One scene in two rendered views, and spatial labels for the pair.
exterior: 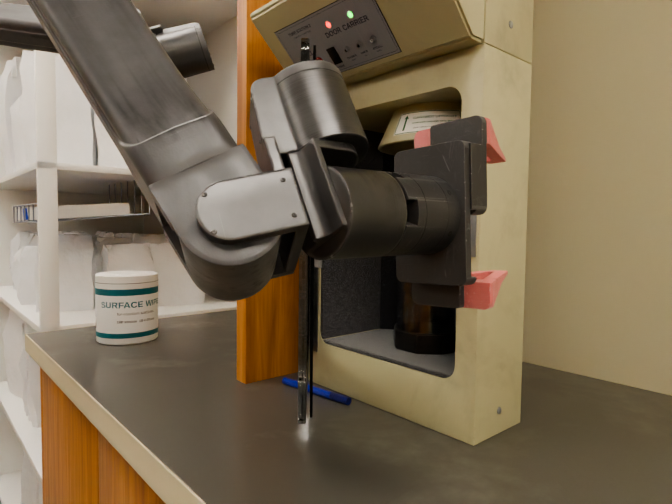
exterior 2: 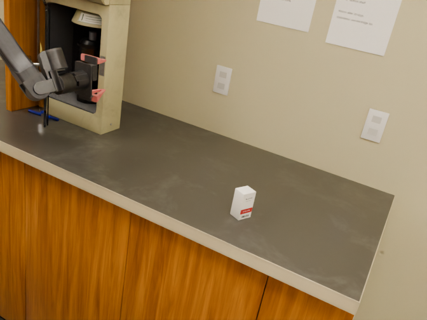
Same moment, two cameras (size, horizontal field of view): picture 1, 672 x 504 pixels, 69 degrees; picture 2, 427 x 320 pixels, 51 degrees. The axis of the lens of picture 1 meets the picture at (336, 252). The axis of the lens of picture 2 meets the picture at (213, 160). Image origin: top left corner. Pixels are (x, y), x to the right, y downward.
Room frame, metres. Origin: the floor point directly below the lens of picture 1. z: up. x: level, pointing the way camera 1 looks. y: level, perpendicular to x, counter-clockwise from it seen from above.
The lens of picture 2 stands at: (-1.00, 0.09, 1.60)
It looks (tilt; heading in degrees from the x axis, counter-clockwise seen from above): 24 degrees down; 335
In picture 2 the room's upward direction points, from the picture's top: 11 degrees clockwise
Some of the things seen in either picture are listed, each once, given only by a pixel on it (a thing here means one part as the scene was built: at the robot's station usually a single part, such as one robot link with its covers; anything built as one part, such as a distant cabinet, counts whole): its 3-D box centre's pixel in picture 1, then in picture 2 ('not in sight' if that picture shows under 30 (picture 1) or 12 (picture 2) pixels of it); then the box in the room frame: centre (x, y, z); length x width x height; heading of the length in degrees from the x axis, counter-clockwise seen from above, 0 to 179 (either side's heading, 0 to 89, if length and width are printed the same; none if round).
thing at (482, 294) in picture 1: (469, 259); (94, 87); (0.40, -0.11, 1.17); 0.09 x 0.07 x 0.07; 131
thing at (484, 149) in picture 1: (468, 172); (94, 66); (0.40, -0.11, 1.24); 0.09 x 0.07 x 0.07; 131
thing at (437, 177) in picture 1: (411, 214); (78, 80); (0.35, -0.05, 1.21); 0.07 x 0.07 x 0.10; 41
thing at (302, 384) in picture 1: (306, 232); (42, 59); (0.64, 0.04, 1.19); 0.30 x 0.01 x 0.40; 2
